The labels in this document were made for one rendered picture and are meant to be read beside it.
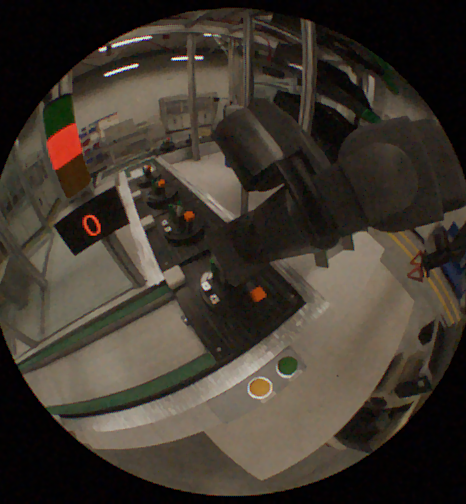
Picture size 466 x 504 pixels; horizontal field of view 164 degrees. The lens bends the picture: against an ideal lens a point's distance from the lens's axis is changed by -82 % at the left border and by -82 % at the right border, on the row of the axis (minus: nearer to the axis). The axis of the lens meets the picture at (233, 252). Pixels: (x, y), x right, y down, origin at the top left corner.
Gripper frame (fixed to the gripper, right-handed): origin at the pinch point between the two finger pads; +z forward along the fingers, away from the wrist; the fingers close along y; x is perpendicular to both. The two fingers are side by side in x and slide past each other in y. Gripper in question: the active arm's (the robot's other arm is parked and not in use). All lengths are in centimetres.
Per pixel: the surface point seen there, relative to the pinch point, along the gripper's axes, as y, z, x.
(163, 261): 10.6, 20.4, -6.3
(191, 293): 8.7, 13.1, 4.0
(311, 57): -20.7, -25.9, -22.5
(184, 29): -42, -14, -136
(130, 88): -125, 436, -978
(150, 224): 9.1, 29.0, -20.1
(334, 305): -23.9, 8.6, 31.4
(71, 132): 15.7, -14.1, -23.5
